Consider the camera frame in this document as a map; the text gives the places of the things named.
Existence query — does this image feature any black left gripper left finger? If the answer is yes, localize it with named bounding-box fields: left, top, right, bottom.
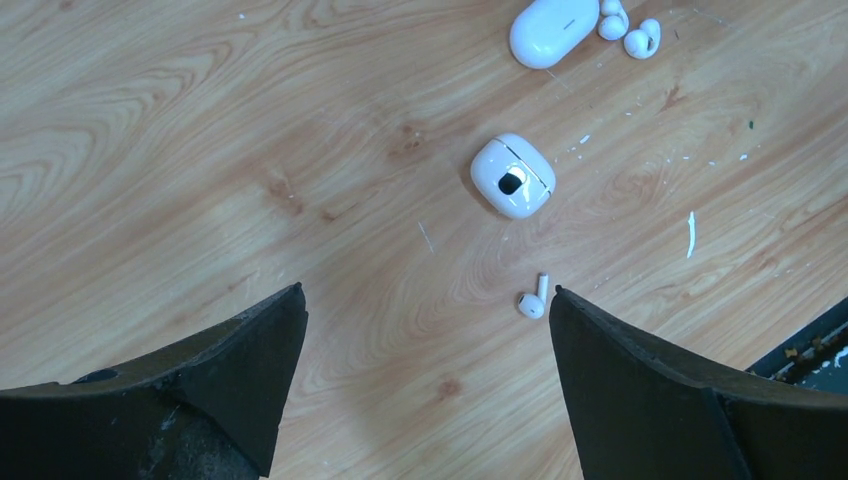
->
left=1, top=284, right=308, bottom=479

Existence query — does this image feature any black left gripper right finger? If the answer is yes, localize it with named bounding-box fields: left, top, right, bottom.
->
left=549, top=288, right=847, bottom=479

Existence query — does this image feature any white gold-trimmed earbud case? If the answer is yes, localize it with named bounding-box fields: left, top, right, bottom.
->
left=470, top=133, right=557, bottom=219

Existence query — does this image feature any white oval earbud case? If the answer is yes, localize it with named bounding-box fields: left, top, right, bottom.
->
left=509, top=0, right=600, bottom=70

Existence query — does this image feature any white stem earbud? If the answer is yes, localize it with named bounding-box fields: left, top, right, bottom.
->
left=517, top=273, right=549, bottom=320

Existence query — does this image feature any white ear-clip earbud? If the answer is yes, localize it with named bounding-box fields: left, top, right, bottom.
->
left=623, top=18, right=662, bottom=60
left=597, top=0, right=630, bottom=41

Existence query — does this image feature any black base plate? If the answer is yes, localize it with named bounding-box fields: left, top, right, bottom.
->
left=747, top=313, right=847, bottom=395

